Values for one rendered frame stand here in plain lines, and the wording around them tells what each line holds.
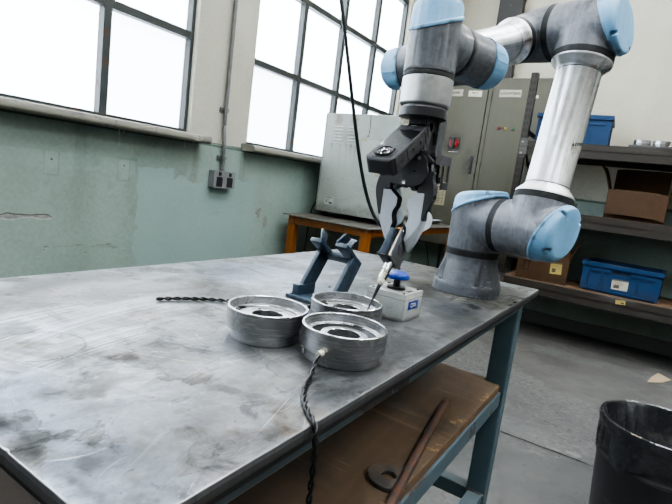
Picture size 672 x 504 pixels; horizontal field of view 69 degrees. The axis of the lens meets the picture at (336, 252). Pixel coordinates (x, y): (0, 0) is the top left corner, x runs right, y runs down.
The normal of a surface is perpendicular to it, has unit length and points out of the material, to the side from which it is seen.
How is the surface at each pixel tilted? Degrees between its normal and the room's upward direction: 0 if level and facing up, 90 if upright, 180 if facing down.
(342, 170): 90
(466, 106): 90
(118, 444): 0
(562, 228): 98
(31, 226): 90
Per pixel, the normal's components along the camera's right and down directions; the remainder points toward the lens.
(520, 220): -0.73, -0.18
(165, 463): 0.13, -0.98
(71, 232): 0.83, 0.18
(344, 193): -0.55, 0.05
